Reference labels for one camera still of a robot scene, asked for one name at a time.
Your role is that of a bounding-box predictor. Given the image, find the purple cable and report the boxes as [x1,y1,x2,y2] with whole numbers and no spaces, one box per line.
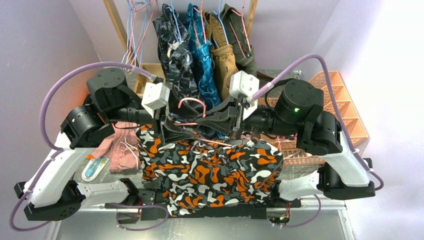
[251,53,385,192]
[9,61,157,232]

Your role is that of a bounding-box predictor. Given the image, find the tan brown shorts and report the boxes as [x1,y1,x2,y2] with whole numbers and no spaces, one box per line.
[203,11,239,101]

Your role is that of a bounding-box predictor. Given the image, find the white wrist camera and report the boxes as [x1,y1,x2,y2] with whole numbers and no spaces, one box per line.
[229,70,260,120]
[141,82,171,117]

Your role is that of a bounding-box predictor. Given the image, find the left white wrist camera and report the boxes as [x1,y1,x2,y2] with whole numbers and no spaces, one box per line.
[141,82,171,117]

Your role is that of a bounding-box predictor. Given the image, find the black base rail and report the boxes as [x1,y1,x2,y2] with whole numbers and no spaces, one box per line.
[105,188,302,221]

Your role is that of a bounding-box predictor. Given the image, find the wooden clothes rack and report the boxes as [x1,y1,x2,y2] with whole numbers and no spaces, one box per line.
[103,0,258,96]

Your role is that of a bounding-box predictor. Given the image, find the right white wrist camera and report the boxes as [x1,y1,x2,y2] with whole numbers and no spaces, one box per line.
[229,70,260,120]

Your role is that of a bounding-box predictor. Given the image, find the peach plastic file organizer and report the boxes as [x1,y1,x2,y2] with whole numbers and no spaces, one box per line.
[260,71,370,165]

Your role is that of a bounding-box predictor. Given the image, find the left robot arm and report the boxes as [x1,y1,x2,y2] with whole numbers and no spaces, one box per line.
[14,67,196,222]

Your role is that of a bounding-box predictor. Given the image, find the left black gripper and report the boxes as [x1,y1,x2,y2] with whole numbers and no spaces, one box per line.
[106,83,200,143]

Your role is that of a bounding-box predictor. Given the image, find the orange camouflage shorts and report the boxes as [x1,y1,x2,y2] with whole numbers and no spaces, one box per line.
[135,126,284,217]

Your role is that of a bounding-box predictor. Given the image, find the light blue oval object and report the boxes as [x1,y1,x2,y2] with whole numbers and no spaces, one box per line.
[81,156,110,182]

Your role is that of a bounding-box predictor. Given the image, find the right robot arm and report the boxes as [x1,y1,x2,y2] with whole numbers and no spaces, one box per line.
[195,79,376,207]

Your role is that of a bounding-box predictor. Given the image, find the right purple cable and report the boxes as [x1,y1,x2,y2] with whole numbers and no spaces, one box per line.
[251,53,385,192]

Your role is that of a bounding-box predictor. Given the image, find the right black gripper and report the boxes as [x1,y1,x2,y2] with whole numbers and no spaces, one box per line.
[196,93,301,140]

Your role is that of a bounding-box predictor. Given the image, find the dark olive green shorts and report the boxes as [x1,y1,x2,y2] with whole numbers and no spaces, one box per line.
[219,3,257,77]

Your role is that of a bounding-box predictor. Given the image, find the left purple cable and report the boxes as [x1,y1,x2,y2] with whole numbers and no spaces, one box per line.
[9,61,157,232]

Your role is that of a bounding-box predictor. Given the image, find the black grey patterned shorts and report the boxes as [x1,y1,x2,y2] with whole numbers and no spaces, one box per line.
[152,3,204,120]

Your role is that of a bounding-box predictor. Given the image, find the blue patterned shorts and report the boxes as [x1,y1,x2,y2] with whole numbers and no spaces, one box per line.
[184,3,221,109]

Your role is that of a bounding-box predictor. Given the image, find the pink drawstring shorts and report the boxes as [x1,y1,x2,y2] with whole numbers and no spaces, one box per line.
[87,121,140,173]

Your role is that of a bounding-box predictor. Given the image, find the aluminium frame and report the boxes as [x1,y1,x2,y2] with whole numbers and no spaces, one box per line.
[45,196,356,240]

